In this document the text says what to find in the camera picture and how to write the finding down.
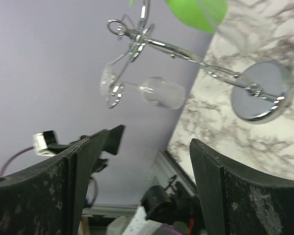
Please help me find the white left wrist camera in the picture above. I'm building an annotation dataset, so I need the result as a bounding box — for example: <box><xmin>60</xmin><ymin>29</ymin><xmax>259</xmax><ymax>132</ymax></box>
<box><xmin>33</xmin><ymin>130</ymin><xmax>57</xmax><ymax>157</ymax></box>

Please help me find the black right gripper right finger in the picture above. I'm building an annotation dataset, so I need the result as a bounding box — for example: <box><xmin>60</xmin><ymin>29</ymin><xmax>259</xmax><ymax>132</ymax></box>
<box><xmin>189</xmin><ymin>139</ymin><xmax>294</xmax><ymax>235</ymax></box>

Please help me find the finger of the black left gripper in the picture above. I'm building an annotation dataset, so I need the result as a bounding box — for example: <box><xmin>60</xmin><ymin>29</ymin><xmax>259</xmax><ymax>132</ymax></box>
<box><xmin>80</xmin><ymin>125</ymin><xmax>125</xmax><ymax>155</ymax></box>

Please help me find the green plastic wine glass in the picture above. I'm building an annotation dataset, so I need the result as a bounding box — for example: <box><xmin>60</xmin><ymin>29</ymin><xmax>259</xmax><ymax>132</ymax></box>
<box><xmin>129</xmin><ymin>0</ymin><xmax>229</xmax><ymax>34</ymax></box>

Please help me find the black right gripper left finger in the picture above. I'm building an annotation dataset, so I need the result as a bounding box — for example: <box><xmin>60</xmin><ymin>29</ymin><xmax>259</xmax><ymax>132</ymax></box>
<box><xmin>0</xmin><ymin>140</ymin><xmax>97</xmax><ymax>235</ymax></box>

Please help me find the clear wine glass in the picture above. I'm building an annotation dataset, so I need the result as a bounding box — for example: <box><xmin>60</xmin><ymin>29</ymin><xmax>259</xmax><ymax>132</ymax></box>
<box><xmin>197</xmin><ymin>0</ymin><xmax>237</xmax><ymax>37</ymax></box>
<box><xmin>100</xmin><ymin>63</ymin><xmax>186</xmax><ymax>110</ymax></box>

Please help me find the chrome wine glass rack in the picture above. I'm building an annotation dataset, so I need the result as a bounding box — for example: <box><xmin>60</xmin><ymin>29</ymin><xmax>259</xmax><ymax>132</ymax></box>
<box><xmin>107</xmin><ymin>0</ymin><xmax>294</xmax><ymax>123</ymax></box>

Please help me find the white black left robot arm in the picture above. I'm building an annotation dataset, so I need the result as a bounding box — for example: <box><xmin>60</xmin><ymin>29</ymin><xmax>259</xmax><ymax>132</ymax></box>
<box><xmin>123</xmin><ymin>151</ymin><xmax>205</xmax><ymax>235</ymax></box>

